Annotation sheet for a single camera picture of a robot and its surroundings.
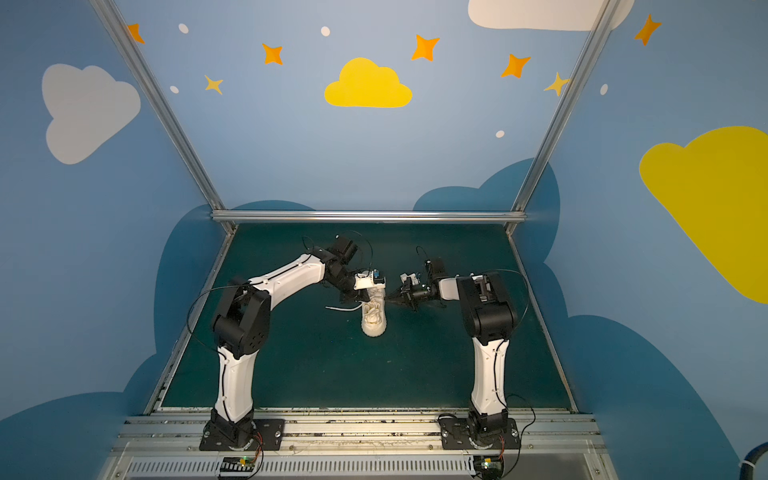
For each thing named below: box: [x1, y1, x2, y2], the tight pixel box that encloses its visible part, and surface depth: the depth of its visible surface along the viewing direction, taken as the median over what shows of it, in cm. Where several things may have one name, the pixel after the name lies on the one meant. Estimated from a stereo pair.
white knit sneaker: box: [361, 285, 387, 338], surface depth 92 cm
